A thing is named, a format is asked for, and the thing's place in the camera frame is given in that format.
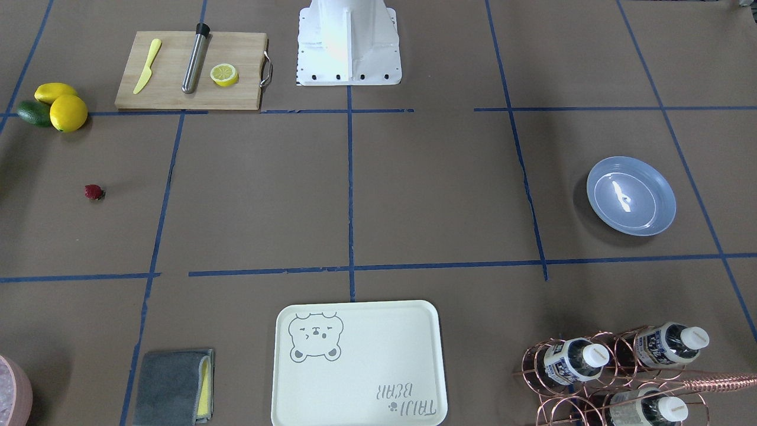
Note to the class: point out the blue plastic plate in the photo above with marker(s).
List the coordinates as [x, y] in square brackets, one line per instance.
[631, 196]

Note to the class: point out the red strawberry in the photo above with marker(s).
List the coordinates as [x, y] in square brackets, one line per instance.
[94, 192]

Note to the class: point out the cream bear tray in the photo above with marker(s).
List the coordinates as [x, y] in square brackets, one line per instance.
[359, 363]

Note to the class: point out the lemon half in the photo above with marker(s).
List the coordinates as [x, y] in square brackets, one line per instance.
[224, 75]

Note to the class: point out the steel muddler stick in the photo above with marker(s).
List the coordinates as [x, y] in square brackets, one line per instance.
[193, 70]

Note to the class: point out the tea bottle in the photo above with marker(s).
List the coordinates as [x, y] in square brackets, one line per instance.
[664, 347]
[557, 366]
[645, 406]

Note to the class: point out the grey folded cloth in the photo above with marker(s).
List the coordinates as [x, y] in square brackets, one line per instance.
[175, 388]

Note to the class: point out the yellow plastic knife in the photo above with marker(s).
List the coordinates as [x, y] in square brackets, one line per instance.
[147, 72]

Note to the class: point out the whole lemon upper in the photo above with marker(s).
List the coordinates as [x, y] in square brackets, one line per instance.
[68, 113]

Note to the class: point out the whole lemon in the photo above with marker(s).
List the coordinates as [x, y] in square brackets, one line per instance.
[68, 113]
[47, 93]

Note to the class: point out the tea bottle middle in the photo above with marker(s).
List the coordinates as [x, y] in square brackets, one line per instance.
[645, 406]

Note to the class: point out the whole lemon lower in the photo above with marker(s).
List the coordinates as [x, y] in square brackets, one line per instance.
[47, 93]

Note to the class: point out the green lime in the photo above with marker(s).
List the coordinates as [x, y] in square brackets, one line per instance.
[35, 113]

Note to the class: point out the pink bowl of ice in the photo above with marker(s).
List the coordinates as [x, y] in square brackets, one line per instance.
[17, 394]

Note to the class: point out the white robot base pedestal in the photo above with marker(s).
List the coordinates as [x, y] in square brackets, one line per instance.
[348, 43]

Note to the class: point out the copper wire bottle rack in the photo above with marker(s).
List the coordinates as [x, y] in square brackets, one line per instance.
[585, 403]

